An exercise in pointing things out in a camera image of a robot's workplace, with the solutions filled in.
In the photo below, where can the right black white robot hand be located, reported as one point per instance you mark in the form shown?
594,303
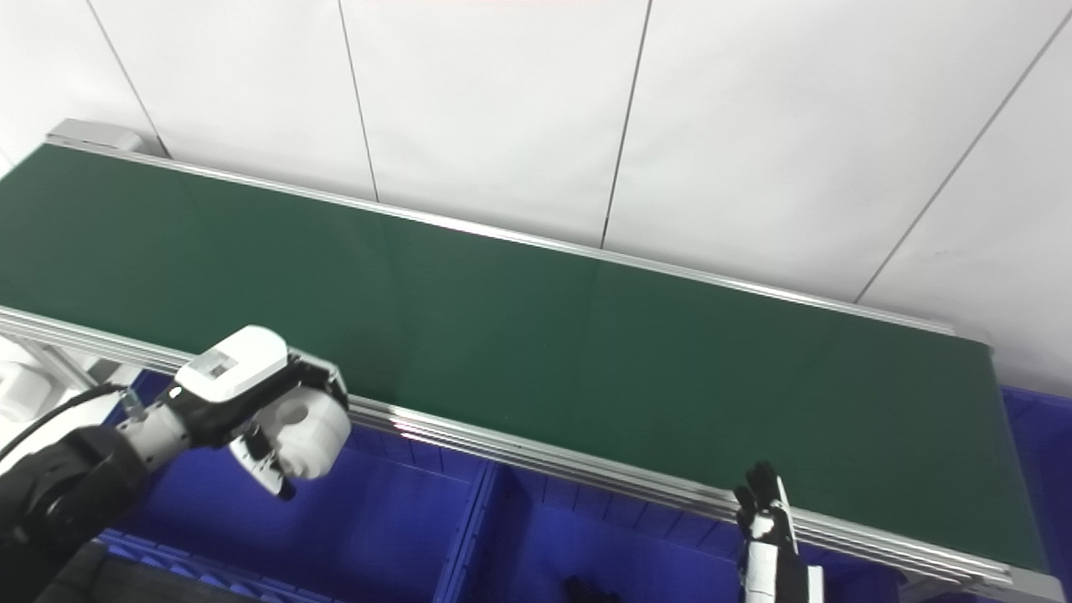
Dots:
766,553

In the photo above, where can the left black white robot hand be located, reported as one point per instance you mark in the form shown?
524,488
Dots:
234,364

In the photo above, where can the white cylindrical plastic part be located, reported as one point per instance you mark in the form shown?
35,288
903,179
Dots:
314,435

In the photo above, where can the blue plastic bin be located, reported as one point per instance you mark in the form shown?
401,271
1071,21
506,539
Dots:
653,561
377,528
1047,469

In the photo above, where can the black plastic part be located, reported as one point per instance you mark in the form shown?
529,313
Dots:
586,590

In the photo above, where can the green conveyor belt aluminium frame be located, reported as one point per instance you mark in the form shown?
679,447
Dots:
536,352

